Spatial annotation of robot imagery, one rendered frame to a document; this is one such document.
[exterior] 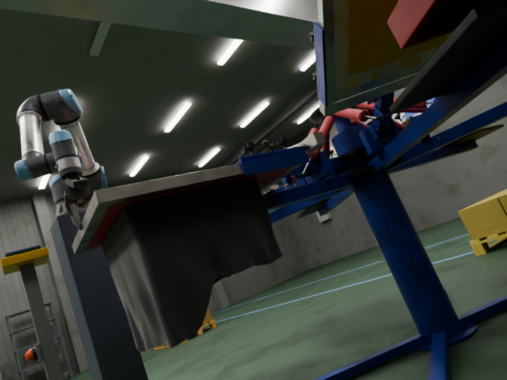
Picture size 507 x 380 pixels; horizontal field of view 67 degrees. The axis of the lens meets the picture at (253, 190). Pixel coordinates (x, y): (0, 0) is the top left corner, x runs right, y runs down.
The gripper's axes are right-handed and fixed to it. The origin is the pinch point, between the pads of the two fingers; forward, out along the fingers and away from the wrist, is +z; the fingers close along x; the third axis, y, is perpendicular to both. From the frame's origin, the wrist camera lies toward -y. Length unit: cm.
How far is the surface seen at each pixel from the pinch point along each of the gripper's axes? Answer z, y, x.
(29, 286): 12.7, 10.1, 19.9
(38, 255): 4.8, 5.6, 15.7
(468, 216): 60, 69, -344
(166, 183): 1.1, -29.2, -18.3
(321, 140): -2, -34, -82
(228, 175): 2.5, -29.2, -39.9
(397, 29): -8, -87, -66
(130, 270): 19.7, -6.0, -6.9
